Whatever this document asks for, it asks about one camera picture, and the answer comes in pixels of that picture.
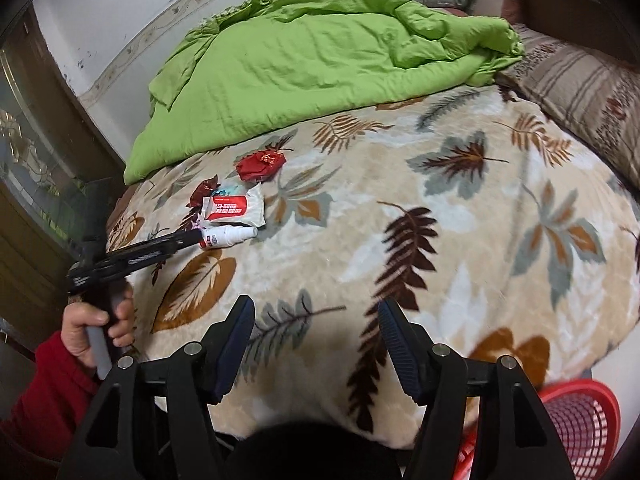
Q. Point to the person's left forearm red sleeve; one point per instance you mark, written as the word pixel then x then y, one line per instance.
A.
pixel 45 400

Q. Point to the crumpled red wrapper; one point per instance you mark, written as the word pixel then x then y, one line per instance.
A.
pixel 260 164

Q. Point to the green quilt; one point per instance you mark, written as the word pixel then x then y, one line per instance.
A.
pixel 300 60

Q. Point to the white spray bottle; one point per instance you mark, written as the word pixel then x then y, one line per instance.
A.
pixel 227 236

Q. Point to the person's left hand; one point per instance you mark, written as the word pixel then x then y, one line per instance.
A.
pixel 82 322

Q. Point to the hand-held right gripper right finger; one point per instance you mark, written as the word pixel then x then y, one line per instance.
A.
pixel 400 355

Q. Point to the brown striped pillow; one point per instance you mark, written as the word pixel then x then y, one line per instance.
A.
pixel 585 85

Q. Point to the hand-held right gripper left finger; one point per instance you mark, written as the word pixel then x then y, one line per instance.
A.
pixel 235 350

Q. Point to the wooden glass door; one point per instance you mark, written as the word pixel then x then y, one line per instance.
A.
pixel 30 160

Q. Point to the leaf print blanket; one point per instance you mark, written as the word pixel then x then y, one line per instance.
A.
pixel 400 260

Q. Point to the white wipes pack red label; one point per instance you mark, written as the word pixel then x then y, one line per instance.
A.
pixel 235 210

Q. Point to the red plastic basket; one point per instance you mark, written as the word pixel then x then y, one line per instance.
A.
pixel 575 425

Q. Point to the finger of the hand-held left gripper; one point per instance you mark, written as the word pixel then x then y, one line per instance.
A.
pixel 165 250

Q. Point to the brown padded headboard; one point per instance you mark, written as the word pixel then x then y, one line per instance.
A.
pixel 560 5

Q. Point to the dark red snack packet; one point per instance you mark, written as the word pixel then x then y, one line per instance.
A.
pixel 204 190

